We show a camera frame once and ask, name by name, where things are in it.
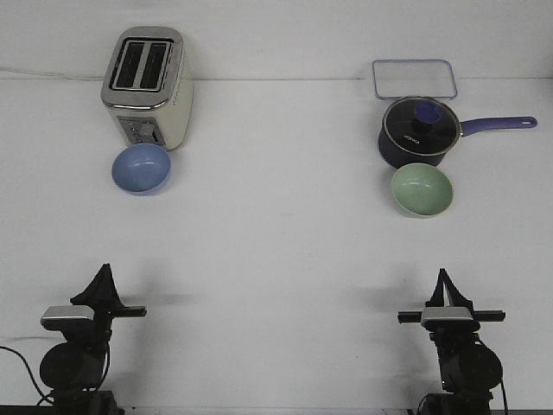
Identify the dark blue saucepan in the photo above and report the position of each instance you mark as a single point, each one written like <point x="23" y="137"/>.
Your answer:
<point x="398" y="157"/>

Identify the glass pot lid blue knob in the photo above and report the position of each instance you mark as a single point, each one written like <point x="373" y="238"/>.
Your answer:
<point x="421" y="125"/>

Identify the green bowl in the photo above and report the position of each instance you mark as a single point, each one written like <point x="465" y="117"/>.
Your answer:
<point x="421" y="190"/>

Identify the cream and chrome toaster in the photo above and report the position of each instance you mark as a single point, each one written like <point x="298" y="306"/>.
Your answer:
<point x="148" y="87"/>

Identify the blue bowl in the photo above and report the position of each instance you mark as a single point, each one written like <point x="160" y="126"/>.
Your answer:
<point x="141" y="169"/>

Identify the clear container lid blue rim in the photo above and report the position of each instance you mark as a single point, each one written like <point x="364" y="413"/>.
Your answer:
<point x="394" y="79"/>

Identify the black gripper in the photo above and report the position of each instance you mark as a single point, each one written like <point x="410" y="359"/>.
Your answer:
<point x="458" y="324"/>
<point x="102" y="297"/>

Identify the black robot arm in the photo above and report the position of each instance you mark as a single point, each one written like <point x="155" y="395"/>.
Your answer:
<point x="75" y="369"/>
<point x="469" y="369"/>

